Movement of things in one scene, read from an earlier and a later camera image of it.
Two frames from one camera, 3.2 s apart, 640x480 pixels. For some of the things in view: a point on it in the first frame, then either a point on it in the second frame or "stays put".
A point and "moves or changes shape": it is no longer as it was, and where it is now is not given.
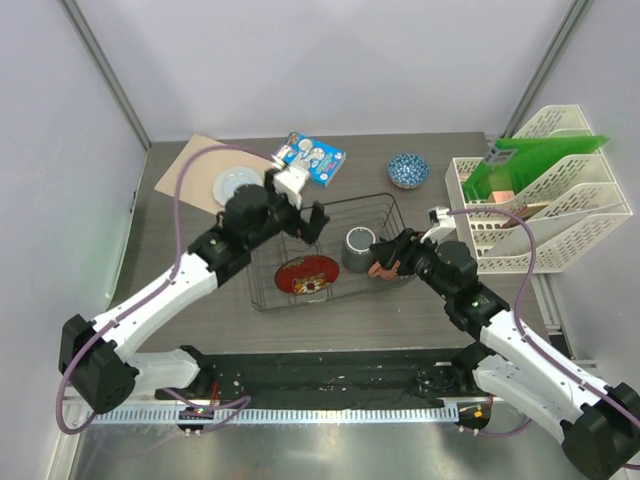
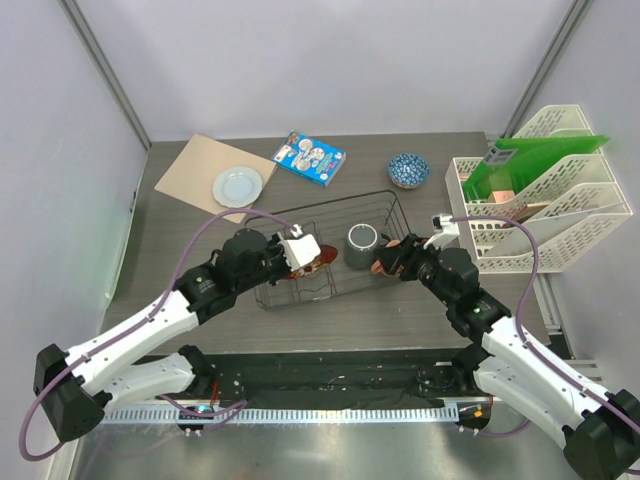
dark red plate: [306, 274] moves or changes shape
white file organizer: [568, 207] stays put
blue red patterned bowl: [408, 171] stays put
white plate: [226, 181] stays put
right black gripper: [404, 247] stays put
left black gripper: [305, 230] -> [273, 244]
